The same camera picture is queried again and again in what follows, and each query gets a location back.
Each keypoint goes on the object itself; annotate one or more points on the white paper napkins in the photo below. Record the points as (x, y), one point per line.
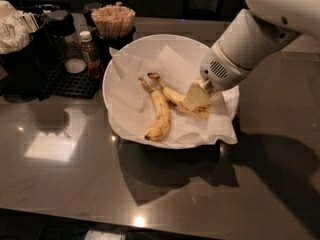
(16, 28)

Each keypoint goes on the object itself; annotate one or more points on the white bowl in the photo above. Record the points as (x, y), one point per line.
(156, 44)

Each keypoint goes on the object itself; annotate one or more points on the dark jar behind chopsticks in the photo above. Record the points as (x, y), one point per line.
(87, 11)

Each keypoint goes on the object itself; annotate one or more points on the glass shaker with black lid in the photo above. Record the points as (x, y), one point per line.
(60, 24)

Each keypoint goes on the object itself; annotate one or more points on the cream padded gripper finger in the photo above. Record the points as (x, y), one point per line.
(198, 95)

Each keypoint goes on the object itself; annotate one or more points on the black grid mat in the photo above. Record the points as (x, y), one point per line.
(60, 83)

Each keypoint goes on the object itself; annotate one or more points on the black condiment caddy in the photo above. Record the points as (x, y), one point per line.
(29, 66)

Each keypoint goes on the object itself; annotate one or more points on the small brown sauce bottle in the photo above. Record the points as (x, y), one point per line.
(91, 56)

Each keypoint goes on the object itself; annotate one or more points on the white paper liner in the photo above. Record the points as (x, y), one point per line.
(130, 100)

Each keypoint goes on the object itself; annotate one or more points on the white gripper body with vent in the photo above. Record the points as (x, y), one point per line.
(218, 72)

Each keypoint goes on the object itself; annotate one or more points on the curved yellow banana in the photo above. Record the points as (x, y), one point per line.
(160, 126)

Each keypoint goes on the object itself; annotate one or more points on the straight spotted yellow banana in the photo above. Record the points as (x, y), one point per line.
(176, 99)

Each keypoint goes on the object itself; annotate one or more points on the black chopstick holder cup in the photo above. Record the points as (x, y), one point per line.
(105, 44)

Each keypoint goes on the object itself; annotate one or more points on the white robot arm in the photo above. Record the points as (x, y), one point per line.
(262, 28)

